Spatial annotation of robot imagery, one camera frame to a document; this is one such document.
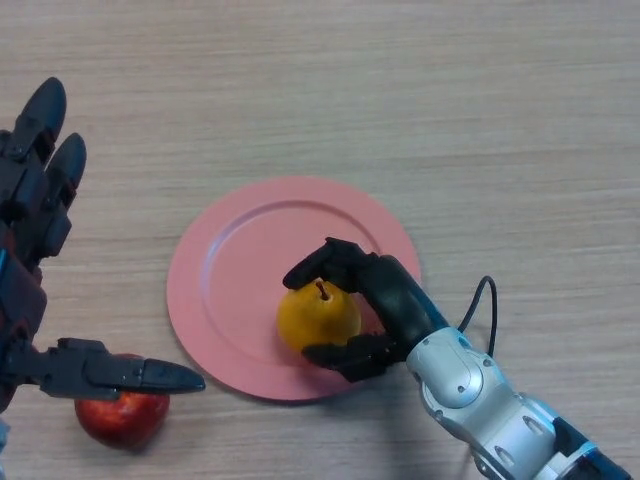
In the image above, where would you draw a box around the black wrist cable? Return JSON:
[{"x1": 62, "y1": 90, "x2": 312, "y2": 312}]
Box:
[{"x1": 457, "y1": 275, "x2": 499, "y2": 359}]

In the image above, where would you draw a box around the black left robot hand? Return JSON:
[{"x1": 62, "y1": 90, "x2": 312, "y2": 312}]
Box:
[{"x1": 0, "y1": 77, "x2": 207, "y2": 414}]

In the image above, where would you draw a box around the red apple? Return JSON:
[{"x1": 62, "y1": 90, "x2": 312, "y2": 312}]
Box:
[{"x1": 74, "y1": 353, "x2": 171, "y2": 450}]

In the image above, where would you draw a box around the yellow pear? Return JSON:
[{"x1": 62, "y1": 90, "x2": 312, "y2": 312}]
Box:
[{"x1": 277, "y1": 280, "x2": 363, "y2": 354}]

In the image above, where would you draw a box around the pink round plate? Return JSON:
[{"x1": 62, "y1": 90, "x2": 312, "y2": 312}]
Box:
[{"x1": 166, "y1": 174, "x2": 423, "y2": 404}]

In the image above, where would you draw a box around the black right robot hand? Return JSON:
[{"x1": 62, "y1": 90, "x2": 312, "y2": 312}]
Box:
[{"x1": 282, "y1": 237, "x2": 451, "y2": 384}]

